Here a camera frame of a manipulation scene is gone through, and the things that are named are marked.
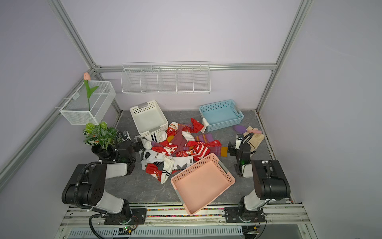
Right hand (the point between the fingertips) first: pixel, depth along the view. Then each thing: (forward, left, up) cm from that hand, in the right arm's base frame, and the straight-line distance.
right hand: (237, 141), depth 95 cm
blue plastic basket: (+30, +6, -7) cm, 32 cm away
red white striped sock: (-5, +24, -3) cm, 25 cm away
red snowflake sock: (+14, +27, -2) cm, 30 cm away
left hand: (0, +67, +3) cm, 67 cm away
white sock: (+7, +32, -4) cm, 33 cm away
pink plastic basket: (-25, +24, -4) cm, 35 cm away
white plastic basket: (+25, +63, -5) cm, 68 cm away
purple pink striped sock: (+7, +20, -6) cm, 22 cm away
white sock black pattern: (-10, +55, -1) cm, 56 cm away
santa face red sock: (+12, +44, -3) cm, 46 cm away
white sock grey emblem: (-13, +35, -3) cm, 38 cm away
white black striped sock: (+7, +51, -4) cm, 52 cm away
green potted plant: (-10, +73, +17) cm, 76 cm away
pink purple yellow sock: (-2, +14, -4) cm, 15 cm away
